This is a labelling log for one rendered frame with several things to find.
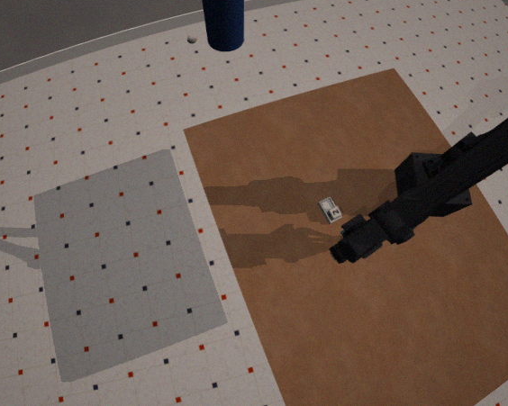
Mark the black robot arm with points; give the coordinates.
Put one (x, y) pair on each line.
(400, 217)

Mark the white number cube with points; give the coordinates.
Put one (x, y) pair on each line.
(334, 213)

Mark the white rectangular tray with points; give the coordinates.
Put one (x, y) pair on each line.
(326, 205)

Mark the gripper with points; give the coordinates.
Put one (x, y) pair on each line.
(353, 222)

